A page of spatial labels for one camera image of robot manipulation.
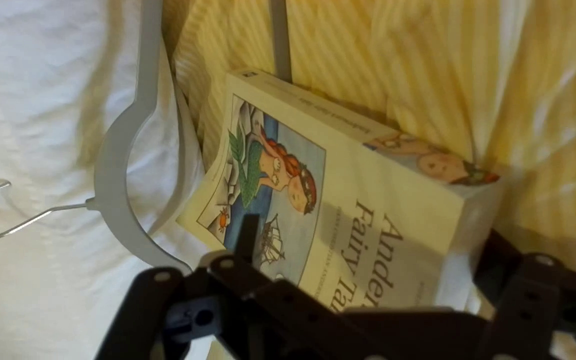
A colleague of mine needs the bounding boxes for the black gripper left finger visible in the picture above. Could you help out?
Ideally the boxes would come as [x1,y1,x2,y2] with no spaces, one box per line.
[94,212,344,360]

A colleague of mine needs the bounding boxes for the pale yellow bedspread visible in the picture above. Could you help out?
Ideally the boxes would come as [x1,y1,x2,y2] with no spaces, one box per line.
[161,0,576,360]

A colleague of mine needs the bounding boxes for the rumpled white pillow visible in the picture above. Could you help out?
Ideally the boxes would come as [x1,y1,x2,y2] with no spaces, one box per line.
[0,0,236,360]

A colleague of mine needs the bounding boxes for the grey clothes hanger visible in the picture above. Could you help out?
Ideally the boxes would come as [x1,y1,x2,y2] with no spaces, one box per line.
[0,0,296,271]

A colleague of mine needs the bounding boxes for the fairy tales paperback book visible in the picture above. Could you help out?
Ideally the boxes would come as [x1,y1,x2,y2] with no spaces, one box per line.
[176,65,504,316]

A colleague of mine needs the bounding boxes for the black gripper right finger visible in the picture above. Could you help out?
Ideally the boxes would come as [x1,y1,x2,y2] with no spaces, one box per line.
[473,228,576,360]

